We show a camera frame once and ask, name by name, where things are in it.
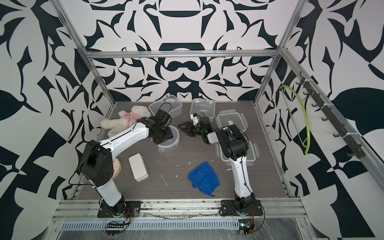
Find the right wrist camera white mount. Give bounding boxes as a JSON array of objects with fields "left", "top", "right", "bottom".
[{"left": 190, "top": 113, "right": 201, "bottom": 126}]

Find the blue cleaning cloth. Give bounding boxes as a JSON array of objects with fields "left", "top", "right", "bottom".
[{"left": 188, "top": 162, "right": 220, "bottom": 198}]

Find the green clothes hanger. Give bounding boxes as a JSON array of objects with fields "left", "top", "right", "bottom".
[{"left": 279, "top": 85, "right": 311, "bottom": 155}]

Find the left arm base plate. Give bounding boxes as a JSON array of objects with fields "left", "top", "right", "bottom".
[{"left": 97, "top": 200, "right": 142, "bottom": 219}]

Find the black wall hook rack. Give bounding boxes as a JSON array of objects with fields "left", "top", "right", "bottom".
[{"left": 298, "top": 73, "right": 367, "bottom": 159}]

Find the clear rectangular lunch box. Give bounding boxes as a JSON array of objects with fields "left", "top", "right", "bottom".
[
  {"left": 149, "top": 95, "right": 183, "bottom": 118},
  {"left": 190, "top": 99, "right": 216, "bottom": 123}
]

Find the white rectangular box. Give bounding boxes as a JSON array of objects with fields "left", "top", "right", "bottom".
[{"left": 129, "top": 153, "right": 149, "bottom": 182}]

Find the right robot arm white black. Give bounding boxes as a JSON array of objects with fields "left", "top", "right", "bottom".
[{"left": 178, "top": 117, "right": 256, "bottom": 211}]

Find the clear lunch box lid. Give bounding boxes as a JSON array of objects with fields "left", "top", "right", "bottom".
[
  {"left": 215, "top": 142, "right": 260, "bottom": 166},
  {"left": 216, "top": 109, "right": 249, "bottom": 132}
]

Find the aluminium frame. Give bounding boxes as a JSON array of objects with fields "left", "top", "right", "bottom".
[{"left": 49, "top": 0, "right": 384, "bottom": 240}]

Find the white teddy bear pink shirt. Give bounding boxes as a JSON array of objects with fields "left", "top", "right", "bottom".
[{"left": 101, "top": 105, "right": 151, "bottom": 138}]

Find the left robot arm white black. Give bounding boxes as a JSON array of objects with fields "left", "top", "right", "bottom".
[{"left": 79, "top": 110, "right": 173, "bottom": 215}]

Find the round clear container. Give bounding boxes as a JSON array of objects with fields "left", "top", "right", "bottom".
[{"left": 157, "top": 126, "right": 180, "bottom": 153}]

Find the pink round alarm clock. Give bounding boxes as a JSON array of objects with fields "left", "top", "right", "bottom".
[{"left": 113, "top": 158, "right": 122, "bottom": 179}]

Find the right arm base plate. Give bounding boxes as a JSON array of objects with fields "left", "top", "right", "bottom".
[{"left": 219, "top": 200, "right": 264, "bottom": 217}]

